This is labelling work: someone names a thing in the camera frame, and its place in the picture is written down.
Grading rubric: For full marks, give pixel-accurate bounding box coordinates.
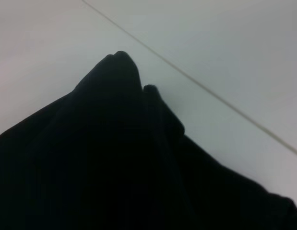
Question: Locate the black t-shirt with white print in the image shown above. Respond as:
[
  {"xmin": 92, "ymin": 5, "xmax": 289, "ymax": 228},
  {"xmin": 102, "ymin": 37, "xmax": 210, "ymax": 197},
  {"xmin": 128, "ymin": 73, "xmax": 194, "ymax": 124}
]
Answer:
[{"xmin": 0, "ymin": 50, "xmax": 297, "ymax": 230}]

